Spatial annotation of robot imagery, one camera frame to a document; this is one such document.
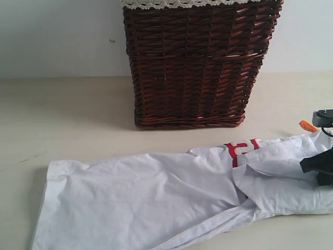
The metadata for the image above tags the white t-shirt red patch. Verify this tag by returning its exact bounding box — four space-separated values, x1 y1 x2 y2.
31 132 332 249

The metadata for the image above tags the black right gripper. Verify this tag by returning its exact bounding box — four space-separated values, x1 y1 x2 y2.
300 148 333 186

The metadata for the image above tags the dark brown wicker basket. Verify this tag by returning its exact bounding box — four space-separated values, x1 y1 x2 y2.
122 1 283 129

